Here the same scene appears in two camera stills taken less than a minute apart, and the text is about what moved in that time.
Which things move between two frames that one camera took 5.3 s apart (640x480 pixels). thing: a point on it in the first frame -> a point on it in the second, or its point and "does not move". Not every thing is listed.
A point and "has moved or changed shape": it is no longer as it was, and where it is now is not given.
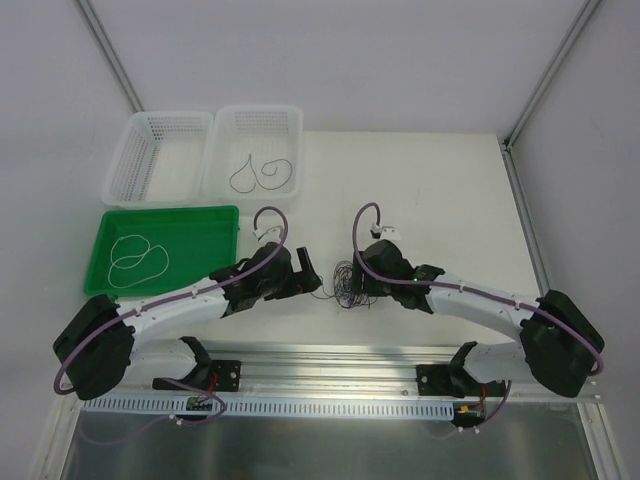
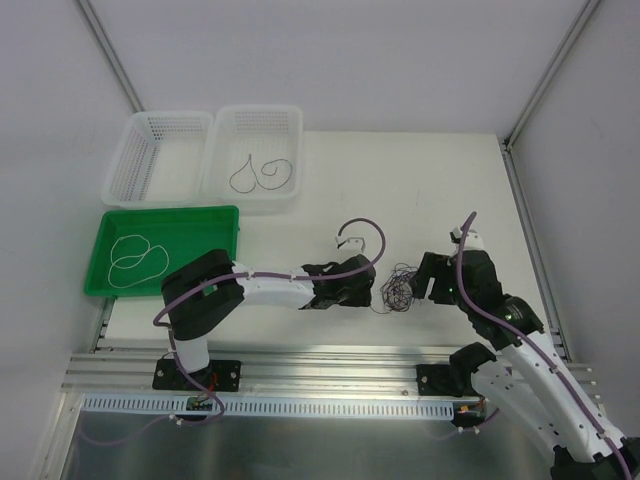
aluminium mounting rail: (366, 372) does not move
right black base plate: (439, 380) does not move
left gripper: (301, 273) -> (357, 279)
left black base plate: (216, 376) does not move
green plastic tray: (142, 250) does not move
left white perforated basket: (160, 161) does not move
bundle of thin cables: (343, 286) has moved or changed shape
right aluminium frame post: (506, 142) does not move
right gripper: (360, 270) -> (433, 275)
